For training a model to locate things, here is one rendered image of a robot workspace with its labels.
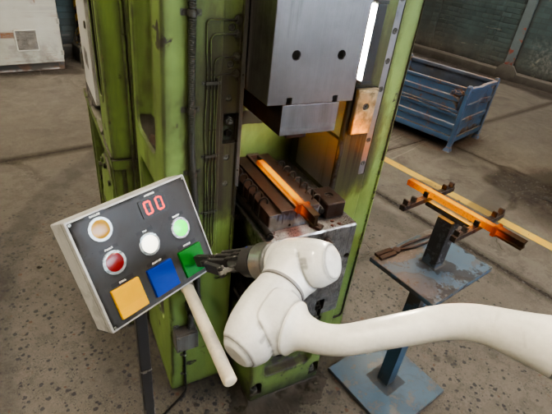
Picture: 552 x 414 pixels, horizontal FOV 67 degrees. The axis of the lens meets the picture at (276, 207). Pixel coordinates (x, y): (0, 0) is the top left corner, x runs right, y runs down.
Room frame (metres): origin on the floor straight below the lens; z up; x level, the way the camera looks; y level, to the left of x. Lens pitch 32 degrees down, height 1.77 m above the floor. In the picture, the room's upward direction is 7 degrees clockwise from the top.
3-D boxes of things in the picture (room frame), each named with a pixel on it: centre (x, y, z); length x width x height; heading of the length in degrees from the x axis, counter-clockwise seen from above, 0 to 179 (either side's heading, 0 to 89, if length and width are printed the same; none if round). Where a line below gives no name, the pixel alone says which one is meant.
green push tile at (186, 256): (0.88, 0.21, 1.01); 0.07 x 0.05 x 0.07; 146
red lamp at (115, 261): (0.74, 0.36, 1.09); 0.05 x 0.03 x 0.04; 121
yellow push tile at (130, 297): (0.71, 0.32, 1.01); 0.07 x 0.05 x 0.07; 146
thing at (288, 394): (1.18, -0.09, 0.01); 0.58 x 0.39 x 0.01; 121
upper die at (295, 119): (1.41, 0.04, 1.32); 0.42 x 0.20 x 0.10; 31
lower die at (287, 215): (1.41, 0.04, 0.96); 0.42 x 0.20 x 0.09; 31
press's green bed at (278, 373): (1.44, 0.00, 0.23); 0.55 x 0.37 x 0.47; 31
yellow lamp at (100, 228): (0.76, 0.39, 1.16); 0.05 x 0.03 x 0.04; 121
